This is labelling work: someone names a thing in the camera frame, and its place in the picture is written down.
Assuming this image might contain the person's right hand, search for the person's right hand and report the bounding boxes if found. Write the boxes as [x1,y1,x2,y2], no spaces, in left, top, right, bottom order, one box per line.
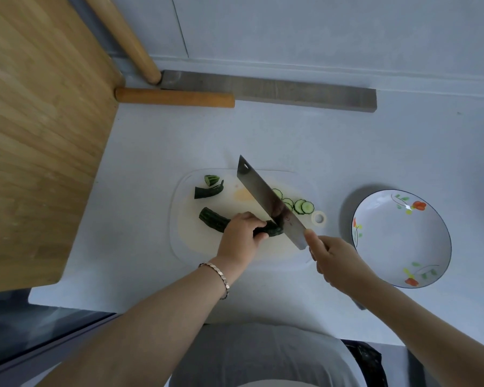
[303,228,378,299]

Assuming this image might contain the person's left hand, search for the person's left hand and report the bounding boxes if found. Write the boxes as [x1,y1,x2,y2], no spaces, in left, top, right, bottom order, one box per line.
[216,211,269,275]

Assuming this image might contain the dark green cucumber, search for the dark green cucumber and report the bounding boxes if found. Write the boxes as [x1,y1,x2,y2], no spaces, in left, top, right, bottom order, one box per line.
[198,206,285,239]

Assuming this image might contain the translucent plastic cutting board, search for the translucent plastic cutting board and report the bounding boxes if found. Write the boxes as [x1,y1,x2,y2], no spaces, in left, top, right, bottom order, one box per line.
[168,169,328,267]

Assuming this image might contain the steel cleaver knife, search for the steel cleaver knife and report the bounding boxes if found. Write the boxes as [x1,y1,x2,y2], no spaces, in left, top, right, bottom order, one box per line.
[237,154,367,312]

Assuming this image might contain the cucumber stem tip piece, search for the cucumber stem tip piece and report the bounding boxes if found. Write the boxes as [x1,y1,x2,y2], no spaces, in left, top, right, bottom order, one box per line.
[194,180,225,200]

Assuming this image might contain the white floral plate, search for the white floral plate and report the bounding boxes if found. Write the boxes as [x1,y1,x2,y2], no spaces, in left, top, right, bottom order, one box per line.
[351,189,453,290]

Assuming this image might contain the person's left forearm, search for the person's left forearm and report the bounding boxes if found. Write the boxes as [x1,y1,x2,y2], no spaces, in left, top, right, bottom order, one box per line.
[36,260,243,387]

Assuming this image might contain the person's right forearm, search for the person's right forearm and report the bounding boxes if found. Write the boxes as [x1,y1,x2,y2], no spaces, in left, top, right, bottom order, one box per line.
[354,277,484,387]

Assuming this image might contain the short wooden rolling pin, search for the short wooden rolling pin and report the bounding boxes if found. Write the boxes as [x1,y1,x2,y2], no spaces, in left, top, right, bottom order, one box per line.
[114,87,236,109]

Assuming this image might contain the black trash bag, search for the black trash bag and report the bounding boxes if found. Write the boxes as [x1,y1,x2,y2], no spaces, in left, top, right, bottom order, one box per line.
[340,339,388,387]

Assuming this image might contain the grey shirt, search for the grey shirt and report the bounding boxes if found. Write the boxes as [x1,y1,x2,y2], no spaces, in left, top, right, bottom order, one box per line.
[167,322,362,387]

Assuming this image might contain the long grey sharpening stone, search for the long grey sharpening stone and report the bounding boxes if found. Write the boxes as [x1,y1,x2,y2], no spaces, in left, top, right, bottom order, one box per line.
[160,69,378,113]

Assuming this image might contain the large wooden cutting board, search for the large wooden cutting board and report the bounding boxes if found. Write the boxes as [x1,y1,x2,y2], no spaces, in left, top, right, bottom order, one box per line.
[0,0,126,295]

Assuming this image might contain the dark glass panel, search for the dark glass panel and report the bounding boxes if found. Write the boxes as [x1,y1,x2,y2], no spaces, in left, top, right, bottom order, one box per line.
[0,289,124,387]

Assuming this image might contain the thick light wooden rolling pin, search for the thick light wooden rolling pin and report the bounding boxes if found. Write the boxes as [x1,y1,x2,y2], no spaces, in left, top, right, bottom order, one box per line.
[82,0,163,85]

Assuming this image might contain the grey pipe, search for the grey pipe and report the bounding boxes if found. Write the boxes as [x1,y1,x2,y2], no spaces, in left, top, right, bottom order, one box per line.
[64,0,134,87]

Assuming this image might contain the silver bracelet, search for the silver bracelet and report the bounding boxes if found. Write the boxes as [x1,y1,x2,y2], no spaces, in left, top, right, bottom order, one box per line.
[197,262,230,300]

